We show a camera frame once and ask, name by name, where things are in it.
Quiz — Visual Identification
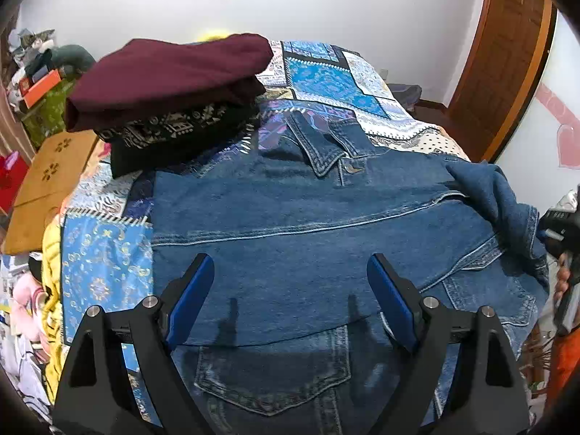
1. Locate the red bag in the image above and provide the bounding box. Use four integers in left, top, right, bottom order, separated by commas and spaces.
0, 153, 32, 215

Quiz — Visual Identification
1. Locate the blue denim jacket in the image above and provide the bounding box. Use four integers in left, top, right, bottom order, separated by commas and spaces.
152, 109, 551, 435

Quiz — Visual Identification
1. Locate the folded black patterned garment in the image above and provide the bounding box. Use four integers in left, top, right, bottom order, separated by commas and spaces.
94, 100, 262, 179

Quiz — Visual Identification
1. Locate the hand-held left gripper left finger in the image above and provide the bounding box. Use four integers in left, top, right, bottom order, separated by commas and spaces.
53, 253, 215, 435

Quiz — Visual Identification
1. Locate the yellow blanket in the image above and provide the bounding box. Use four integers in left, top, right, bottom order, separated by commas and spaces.
41, 225, 66, 406

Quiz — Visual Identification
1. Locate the pink plush toy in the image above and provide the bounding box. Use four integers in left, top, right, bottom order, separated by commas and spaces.
11, 274, 48, 363

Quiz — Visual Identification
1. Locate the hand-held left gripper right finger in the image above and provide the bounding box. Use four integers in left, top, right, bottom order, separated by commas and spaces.
366, 253, 532, 435

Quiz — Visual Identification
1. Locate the wooden door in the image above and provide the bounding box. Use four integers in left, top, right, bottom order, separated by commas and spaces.
446, 0, 557, 164

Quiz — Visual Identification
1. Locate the orange box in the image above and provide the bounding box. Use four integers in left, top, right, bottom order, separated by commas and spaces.
24, 70, 63, 108

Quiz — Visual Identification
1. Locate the green patterned cloth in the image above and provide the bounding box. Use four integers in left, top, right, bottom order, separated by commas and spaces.
20, 79, 79, 148

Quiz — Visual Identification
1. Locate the blue patchwork bedspread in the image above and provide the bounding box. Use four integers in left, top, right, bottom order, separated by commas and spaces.
60, 38, 472, 435

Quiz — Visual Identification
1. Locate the folded maroon garment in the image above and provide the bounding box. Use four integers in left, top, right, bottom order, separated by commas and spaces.
65, 33, 274, 133

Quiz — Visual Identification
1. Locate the mustard embroidered cushion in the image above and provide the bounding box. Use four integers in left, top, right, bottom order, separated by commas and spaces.
1, 130, 101, 255

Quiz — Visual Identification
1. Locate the person's right hand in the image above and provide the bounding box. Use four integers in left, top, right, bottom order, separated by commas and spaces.
553, 253, 572, 305

